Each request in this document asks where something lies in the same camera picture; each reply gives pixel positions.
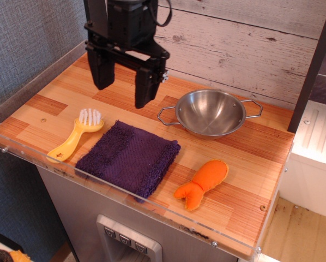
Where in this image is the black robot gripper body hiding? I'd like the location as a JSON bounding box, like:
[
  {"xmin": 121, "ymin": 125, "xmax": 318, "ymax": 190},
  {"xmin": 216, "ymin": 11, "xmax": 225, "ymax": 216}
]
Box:
[{"xmin": 84, "ymin": 1, "xmax": 170, "ymax": 82}]

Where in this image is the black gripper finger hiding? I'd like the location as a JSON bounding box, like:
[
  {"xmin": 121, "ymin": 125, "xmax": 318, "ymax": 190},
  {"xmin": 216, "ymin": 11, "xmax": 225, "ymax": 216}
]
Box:
[
  {"xmin": 86, "ymin": 43, "xmax": 114, "ymax": 90},
  {"xmin": 135, "ymin": 67, "xmax": 161, "ymax": 109}
]

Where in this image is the stainless steel pot with handles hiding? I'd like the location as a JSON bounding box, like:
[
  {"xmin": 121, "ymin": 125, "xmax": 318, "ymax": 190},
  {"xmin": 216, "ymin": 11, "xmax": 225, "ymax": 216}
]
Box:
[{"xmin": 158, "ymin": 89, "xmax": 263, "ymax": 140}]

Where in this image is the orange plush gold fish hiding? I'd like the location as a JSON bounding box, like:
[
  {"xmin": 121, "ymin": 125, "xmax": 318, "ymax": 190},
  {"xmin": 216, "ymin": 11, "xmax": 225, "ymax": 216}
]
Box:
[{"xmin": 173, "ymin": 159, "xmax": 229, "ymax": 211}]

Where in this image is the yellow brush with white bristles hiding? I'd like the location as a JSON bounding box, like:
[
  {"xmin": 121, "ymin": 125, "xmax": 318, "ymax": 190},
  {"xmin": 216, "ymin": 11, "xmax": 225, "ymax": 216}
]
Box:
[{"xmin": 46, "ymin": 108, "xmax": 104, "ymax": 163}]

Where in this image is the purple folded towel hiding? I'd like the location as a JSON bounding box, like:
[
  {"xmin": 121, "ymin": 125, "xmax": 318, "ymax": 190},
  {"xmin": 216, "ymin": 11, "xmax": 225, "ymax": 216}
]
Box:
[{"xmin": 75, "ymin": 121, "xmax": 181, "ymax": 203}]

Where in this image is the clear acrylic front guard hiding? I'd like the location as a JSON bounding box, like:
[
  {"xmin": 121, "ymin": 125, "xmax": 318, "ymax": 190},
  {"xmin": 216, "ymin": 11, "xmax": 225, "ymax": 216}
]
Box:
[{"xmin": 0, "ymin": 129, "xmax": 262, "ymax": 259}]

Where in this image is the silver toy fridge cabinet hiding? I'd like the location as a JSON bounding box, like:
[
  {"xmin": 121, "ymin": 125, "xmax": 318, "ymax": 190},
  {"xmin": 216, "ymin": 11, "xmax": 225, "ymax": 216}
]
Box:
[{"xmin": 38, "ymin": 168, "xmax": 237, "ymax": 261}]

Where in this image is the grey water dispenser panel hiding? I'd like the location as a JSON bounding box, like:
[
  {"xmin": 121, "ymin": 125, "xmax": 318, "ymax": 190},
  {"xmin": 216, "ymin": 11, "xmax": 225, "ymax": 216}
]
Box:
[{"xmin": 96, "ymin": 215, "xmax": 163, "ymax": 261}]

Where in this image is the white toy sink counter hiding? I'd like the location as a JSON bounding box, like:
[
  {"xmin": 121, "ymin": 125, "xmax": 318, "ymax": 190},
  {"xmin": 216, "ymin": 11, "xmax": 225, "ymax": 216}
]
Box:
[{"xmin": 279, "ymin": 101, "xmax": 326, "ymax": 216}]

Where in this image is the orange plush toy at corner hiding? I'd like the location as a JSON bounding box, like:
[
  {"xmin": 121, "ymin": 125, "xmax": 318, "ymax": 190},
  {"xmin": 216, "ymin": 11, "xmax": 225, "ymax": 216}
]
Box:
[{"xmin": 9, "ymin": 250, "xmax": 32, "ymax": 262}]

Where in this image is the dark right vertical post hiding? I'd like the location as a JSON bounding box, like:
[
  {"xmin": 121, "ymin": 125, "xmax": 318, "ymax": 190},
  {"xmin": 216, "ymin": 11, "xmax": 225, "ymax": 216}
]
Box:
[{"xmin": 287, "ymin": 20, "xmax": 326, "ymax": 133}]

